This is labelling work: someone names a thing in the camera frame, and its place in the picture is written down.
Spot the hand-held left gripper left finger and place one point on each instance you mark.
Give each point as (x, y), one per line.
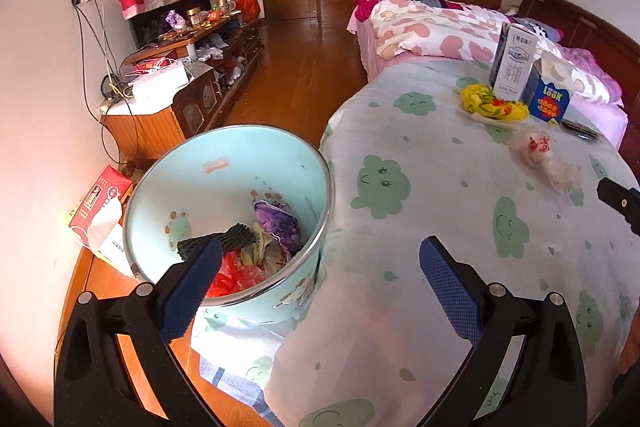
(192, 287)

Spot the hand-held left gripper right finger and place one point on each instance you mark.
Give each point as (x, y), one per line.
(450, 287)

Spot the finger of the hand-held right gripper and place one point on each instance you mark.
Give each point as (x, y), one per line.
(620, 202)

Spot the red translucent plastic bag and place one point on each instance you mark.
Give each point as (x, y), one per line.
(235, 279)

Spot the black foam net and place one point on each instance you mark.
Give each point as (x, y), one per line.
(240, 234)

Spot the purple patterned wrapper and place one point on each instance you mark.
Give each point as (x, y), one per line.
(280, 224)

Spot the light blue trash bin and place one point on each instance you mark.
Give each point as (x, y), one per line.
(225, 157)

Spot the white cloth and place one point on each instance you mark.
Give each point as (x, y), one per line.
(235, 342)

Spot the dark snack packet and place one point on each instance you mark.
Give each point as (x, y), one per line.
(580, 129)

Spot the bed with pink sheet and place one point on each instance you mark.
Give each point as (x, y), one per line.
(597, 117)

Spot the white bag with red print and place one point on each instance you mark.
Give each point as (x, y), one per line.
(540, 147)

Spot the cloud print tablecloth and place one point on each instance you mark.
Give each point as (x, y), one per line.
(425, 187)

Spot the blue checked cloth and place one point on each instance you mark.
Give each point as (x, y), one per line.
(235, 387)

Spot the blue milk carton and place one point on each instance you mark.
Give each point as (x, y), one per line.
(547, 99)

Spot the red tissue box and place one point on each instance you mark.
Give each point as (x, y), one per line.
(97, 197)

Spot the purple floral quilt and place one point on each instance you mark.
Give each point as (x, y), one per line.
(595, 72)

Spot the wooden television cabinet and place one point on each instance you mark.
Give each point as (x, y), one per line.
(145, 132)

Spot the wooden headboard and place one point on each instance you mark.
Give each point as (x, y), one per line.
(590, 32)

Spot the white milk carton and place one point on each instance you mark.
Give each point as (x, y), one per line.
(512, 57)

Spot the black and white pillow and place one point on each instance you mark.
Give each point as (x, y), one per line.
(542, 29)

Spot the white box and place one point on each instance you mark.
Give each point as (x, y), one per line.
(155, 82)

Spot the white quilt with pink hearts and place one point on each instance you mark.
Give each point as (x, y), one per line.
(425, 32)

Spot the black television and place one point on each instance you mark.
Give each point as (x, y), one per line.
(150, 29)

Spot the purple ornament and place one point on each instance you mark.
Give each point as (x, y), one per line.
(174, 19)

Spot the gold jar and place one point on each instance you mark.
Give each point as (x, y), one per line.
(194, 16)

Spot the white mug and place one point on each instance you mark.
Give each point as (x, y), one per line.
(230, 6)

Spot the orange red bag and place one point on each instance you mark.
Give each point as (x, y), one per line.
(247, 2)

